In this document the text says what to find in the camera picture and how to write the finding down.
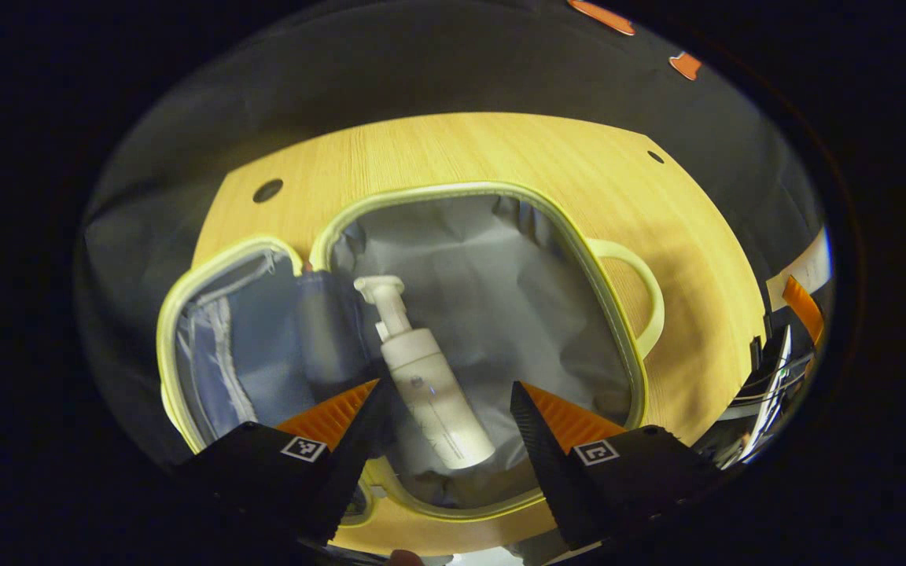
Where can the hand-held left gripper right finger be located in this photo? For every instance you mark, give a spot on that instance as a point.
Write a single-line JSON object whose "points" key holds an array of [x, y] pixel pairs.
{"points": [[547, 464]]}

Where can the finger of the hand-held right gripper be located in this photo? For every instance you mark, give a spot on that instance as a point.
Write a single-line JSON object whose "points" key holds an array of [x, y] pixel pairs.
{"points": [[805, 310]]}

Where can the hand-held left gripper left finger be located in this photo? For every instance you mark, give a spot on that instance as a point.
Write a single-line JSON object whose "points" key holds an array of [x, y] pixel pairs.
{"points": [[347, 472]]}

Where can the white pump bottle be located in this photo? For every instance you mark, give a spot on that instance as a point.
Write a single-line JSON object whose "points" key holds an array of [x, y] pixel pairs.
{"points": [[429, 385]]}

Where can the pale yellow suitcase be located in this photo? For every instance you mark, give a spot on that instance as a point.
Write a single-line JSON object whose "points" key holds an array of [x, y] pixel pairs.
{"points": [[500, 299]]}

